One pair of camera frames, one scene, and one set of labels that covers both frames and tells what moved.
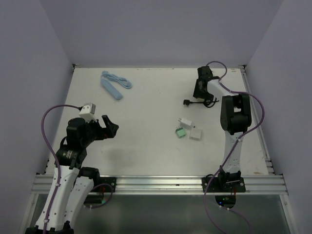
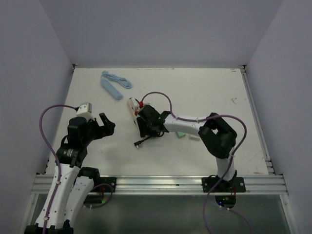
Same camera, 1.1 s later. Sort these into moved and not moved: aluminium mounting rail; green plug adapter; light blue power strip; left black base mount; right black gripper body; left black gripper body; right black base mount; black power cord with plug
Moved: right black gripper body; black power cord with plug
Not moved: left black gripper body; right black base mount; green plug adapter; light blue power strip; left black base mount; aluminium mounting rail
